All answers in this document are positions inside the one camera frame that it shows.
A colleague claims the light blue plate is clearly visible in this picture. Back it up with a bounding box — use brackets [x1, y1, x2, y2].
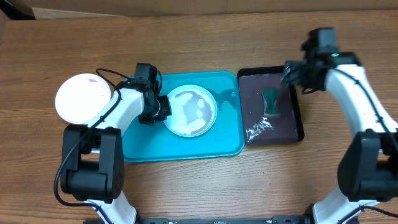
[164, 85, 218, 138]

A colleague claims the green sponge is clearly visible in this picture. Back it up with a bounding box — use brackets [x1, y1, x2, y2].
[262, 89, 279, 115]

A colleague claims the pink white plate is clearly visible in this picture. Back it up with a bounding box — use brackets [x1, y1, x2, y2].
[55, 73, 112, 124]

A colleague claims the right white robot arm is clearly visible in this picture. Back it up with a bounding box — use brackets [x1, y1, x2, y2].
[281, 27, 397, 223]

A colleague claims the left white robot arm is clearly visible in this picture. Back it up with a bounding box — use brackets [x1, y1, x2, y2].
[53, 63, 171, 223]

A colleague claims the teal plastic tray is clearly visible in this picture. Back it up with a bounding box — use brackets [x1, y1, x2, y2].
[122, 71, 244, 162]

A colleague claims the black rectangular tray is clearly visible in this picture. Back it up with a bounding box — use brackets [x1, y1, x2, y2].
[237, 66, 304, 145]

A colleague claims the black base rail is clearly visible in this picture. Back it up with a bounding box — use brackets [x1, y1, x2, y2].
[139, 215, 310, 224]

